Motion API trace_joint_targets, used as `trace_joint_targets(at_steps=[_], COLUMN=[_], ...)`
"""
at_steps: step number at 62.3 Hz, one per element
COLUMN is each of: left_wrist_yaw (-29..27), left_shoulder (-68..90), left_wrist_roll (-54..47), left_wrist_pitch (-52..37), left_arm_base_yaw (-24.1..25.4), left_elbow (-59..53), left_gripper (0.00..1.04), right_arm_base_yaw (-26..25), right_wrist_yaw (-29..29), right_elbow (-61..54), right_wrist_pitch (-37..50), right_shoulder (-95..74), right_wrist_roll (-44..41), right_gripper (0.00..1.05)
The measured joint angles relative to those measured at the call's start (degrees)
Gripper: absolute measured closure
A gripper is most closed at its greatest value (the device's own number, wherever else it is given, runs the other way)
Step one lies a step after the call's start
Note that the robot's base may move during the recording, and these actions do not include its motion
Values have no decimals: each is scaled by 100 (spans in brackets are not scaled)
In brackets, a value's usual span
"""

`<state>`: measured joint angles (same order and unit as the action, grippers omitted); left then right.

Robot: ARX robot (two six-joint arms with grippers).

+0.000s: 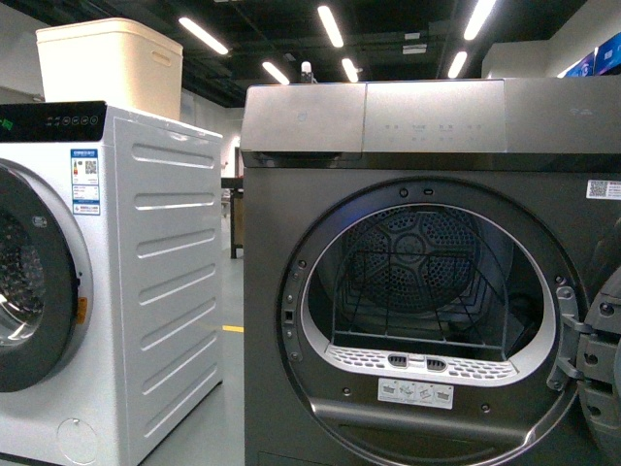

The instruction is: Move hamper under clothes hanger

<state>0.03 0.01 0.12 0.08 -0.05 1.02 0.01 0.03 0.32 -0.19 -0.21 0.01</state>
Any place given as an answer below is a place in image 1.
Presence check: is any small white camera device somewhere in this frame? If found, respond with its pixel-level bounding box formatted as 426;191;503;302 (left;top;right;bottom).
300;61;317;84

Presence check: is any grey tumble dryer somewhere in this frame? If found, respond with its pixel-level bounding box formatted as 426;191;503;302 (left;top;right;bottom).
241;77;620;465

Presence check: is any blue wall screen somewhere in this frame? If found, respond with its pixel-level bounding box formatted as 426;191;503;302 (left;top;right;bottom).
557;32;621;79

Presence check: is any white washing machine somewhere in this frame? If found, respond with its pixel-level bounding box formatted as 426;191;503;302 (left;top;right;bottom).
1;102;222;465

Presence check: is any grey dryer door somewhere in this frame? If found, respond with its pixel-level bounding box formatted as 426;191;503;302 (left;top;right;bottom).
576;227;621;466

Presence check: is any cream plastic laundry hamper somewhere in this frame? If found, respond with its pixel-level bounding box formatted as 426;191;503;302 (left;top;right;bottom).
36;17;182;119

